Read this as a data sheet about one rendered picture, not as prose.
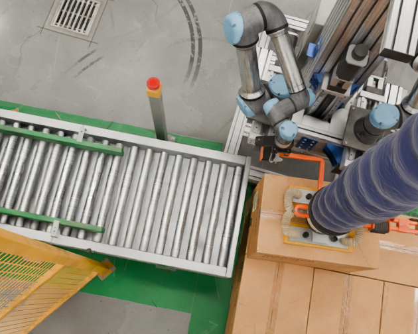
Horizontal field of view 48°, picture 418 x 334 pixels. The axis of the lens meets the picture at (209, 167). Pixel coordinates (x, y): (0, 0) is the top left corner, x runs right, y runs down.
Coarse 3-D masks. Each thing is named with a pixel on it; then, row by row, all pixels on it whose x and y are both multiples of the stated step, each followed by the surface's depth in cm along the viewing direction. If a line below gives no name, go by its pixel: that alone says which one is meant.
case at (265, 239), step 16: (272, 176) 239; (288, 176) 240; (256, 192) 263; (272, 192) 237; (256, 208) 253; (272, 208) 235; (256, 224) 243; (272, 224) 233; (304, 224) 234; (256, 240) 235; (272, 240) 231; (368, 240) 233; (256, 256) 252; (272, 256) 240; (288, 256) 230; (304, 256) 230; (320, 256) 230; (336, 256) 230; (352, 256) 231; (368, 256) 231
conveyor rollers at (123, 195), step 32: (32, 128) 281; (96, 160) 279; (128, 160) 279; (160, 160) 280; (192, 160) 280; (0, 192) 273; (32, 192) 273; (64, 192) 274; (96, 192) 275; (128, 192) 275; (160, 192) 276; (32, 224) 267; (96, 224) 269; (128, 224) 271; (192, 224) 272; (224, 224) 273; (192, 256) 266; (224, 256) 267
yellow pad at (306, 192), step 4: (288, 188) 237; (296, 188) 235; (300, 188) 236; (304, 188) 236; (308, 188) 236; (312, 188) 236; (304, 192) 235; (308, 192) 235; (312, 192) 235; (304, 196) 234; (308, 196) 232; (312, 196) 232; (292, 200) 234; (296, 200) 234; (300, 200) 234; (304, 200) 234; (308, 200) 234; (296, 204) 234; (304, 204) 234; (308, 204) 234
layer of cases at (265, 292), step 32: (384, 256) 271; (416, 256) 272; (256, 288) 264; (288, 288) 264; (320, 288) 265; (352, 288) 266; (384, 288) 267; (416, 288) 268; (256, 320) 259; (288, 320) 260; (320, 320) 261; (352, 320) 262; (384, 320) 262; (416, 320) 263
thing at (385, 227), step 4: (372, 224) 219; (376, 224) 220; (380, 224) 220; (384, 224) 220; (388, 224) 220; (368, 228) 224; (372, 228) 219; (376, 228) 220; (380, 228) 220; (384, 228) 220; (388, 228) 219; (372, 232) 222; (376, 232) 222; (380, 232) 219; (384, 232) 219; (388, 232) 219
